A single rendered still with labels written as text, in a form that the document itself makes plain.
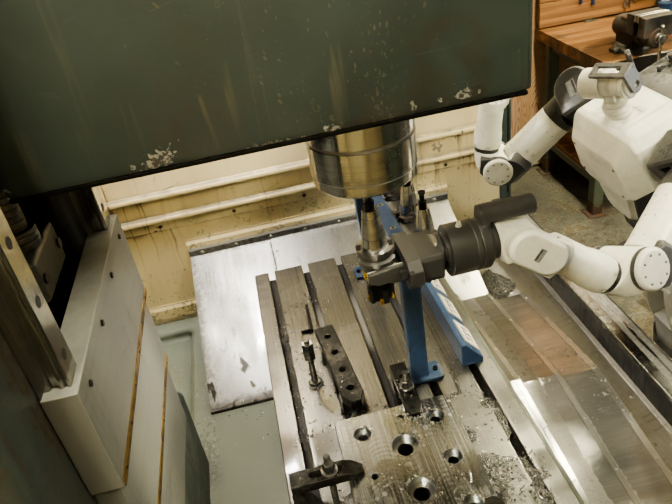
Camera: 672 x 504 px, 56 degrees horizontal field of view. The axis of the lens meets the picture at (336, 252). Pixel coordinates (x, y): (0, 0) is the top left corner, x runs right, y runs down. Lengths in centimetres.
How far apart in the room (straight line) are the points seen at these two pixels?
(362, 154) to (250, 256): 129
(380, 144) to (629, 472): 98
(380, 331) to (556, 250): 63
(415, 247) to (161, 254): 127
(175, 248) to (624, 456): 143
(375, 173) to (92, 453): 52
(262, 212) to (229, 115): 134
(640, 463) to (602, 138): 71
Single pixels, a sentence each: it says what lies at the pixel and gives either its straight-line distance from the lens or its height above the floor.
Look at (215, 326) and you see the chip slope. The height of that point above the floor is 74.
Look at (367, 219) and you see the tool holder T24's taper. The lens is 98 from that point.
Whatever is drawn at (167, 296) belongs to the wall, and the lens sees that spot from 225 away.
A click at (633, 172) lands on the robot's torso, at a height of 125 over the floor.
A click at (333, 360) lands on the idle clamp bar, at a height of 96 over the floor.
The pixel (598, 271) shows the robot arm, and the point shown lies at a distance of 118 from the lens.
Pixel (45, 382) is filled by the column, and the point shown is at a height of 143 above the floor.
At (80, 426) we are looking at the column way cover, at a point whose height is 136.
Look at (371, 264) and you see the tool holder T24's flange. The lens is 101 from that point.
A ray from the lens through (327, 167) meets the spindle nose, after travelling 88.
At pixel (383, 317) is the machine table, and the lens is 163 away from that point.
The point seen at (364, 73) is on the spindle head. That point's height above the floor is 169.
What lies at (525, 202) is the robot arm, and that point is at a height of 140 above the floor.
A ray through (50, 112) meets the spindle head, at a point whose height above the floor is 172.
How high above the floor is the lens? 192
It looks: 32 degrees down
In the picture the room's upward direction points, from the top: 10 degrees counter-clockwise
